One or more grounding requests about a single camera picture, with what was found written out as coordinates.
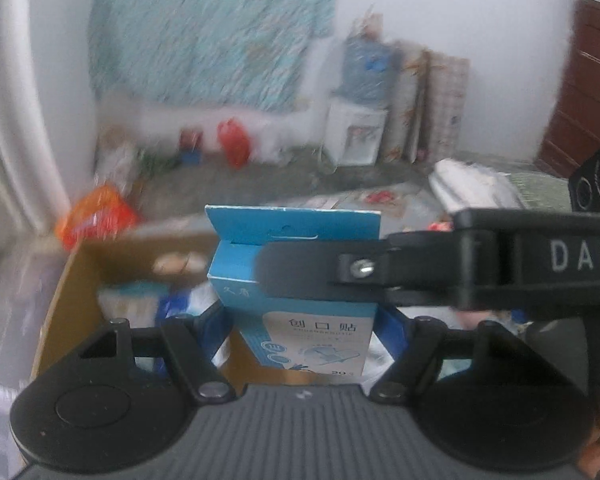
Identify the orange snack bag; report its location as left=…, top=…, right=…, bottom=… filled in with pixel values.
left=55, top=184, right=140, bottom=252

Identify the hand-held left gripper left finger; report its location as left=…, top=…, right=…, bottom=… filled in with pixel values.
left=77, top=305, right=231, bottom=403

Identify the plaid rolled mat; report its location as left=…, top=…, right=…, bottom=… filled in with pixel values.
left=420, top=52, right=470, bottom=161

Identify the white curtain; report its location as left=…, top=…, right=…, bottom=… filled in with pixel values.
left=0, top=0, right=66, bottom=231

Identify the beige packet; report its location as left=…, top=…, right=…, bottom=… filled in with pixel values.
left=151, top=251, right=208, bottom=277

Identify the red plastic bag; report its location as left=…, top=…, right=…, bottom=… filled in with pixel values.
left=216, top=118, right=255, bottom=168

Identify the white water dispenser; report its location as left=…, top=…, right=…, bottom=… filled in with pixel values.
left=325, top=97, right=388, bottom=167

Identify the blue white wipes pack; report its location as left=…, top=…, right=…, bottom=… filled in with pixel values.
left=97, top=281, right=163, bottom=333

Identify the blue bandage box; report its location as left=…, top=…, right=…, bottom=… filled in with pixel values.
left=205, top=204, right=382, bottom=378

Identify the teal patterned packet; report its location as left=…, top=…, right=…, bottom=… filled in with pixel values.
left=157, top=290, right=201, bottom=318

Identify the blue floral cloth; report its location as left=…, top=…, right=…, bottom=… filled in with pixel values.
left=89, top=0, right=337, bottom=111

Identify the brown cardboard box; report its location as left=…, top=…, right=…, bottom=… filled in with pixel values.
left=30, top=230, right=396, bottom=391

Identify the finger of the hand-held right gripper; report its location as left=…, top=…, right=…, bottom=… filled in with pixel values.
left=257, top=230, right=456, bottom=307

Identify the green patterned pillow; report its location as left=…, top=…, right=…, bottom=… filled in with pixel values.
left=507, top=170, right=576, bottom=211

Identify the brown wooden door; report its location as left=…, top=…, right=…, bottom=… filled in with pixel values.
left=537, top=0, right=600, bottom=181

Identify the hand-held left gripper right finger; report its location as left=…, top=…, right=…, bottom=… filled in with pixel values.
left=370, top=305, right=551, bottom=403

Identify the floral rolled mat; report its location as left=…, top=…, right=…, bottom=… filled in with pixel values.
left=380, top=45, right=431, bottom=163

